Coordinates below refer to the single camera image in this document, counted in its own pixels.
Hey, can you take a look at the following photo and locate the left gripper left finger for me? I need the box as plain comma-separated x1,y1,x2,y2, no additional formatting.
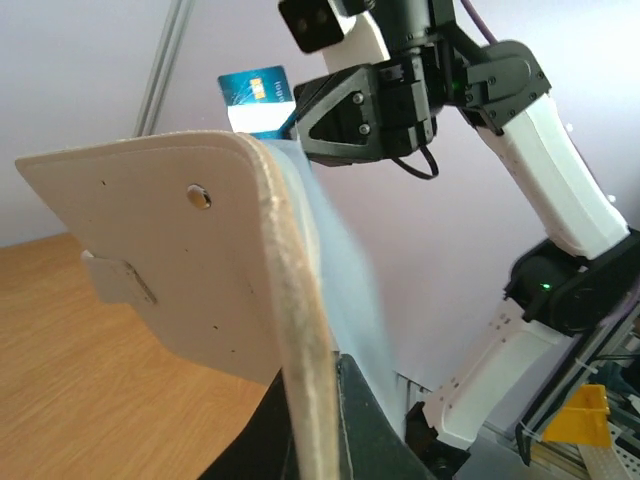
199,372,300,480

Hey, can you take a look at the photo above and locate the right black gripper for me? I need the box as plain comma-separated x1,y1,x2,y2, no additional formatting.
294,43,449,167

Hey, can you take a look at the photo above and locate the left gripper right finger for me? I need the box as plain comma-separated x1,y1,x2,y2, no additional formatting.
335,354,434,480

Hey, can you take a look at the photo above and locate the beige card holder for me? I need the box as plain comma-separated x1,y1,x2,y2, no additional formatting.
16,131,404,479

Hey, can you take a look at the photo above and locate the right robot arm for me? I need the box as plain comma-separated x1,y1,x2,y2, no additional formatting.
278,1,639,450

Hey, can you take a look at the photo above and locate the blue credit card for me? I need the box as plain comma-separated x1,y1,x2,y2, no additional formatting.
218,65,296,140

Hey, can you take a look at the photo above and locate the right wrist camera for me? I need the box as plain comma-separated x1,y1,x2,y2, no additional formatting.
278,0,390,73

